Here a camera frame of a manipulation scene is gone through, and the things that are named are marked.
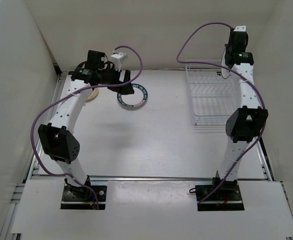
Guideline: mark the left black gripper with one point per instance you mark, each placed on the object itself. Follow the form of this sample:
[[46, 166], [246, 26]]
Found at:
[[123, 89]]

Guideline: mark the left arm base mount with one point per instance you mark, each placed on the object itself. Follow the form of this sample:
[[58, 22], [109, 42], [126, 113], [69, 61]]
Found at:
[[78, 198]]

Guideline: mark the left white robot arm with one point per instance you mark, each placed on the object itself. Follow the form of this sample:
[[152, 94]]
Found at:
[[56, 137]]

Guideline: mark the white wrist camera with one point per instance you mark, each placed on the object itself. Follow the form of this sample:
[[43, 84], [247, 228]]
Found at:
[[117, 58], [240, 28]]

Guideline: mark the aluminium rail bar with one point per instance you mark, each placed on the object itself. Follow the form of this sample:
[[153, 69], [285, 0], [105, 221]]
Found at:
[[141, 178]]

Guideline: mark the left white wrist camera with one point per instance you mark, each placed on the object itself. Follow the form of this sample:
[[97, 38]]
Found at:
[[117, 58]]

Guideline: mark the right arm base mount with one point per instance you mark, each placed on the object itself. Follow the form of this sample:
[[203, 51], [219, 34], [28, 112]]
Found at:
[[227, 198]]

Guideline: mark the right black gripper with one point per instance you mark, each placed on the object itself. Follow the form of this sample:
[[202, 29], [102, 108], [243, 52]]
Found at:
[[228, 48]]

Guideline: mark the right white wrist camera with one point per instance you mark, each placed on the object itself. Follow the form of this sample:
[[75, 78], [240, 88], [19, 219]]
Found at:
[[240, 28]]

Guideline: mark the green rim text plate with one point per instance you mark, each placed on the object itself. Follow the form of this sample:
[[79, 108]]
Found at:
[[141, 97]]

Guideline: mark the cream plate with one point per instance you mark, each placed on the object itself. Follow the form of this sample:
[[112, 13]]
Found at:
[[91, 98], [94, 93]]

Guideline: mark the white front board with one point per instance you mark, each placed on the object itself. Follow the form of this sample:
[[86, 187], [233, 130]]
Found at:
[[153, 211]]

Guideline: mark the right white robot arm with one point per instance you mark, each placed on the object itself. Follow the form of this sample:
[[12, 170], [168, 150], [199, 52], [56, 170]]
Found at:
[[250, 115]]

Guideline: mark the white wire dish rack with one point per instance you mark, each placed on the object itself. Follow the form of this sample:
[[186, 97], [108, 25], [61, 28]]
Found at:
[[211, 95]]

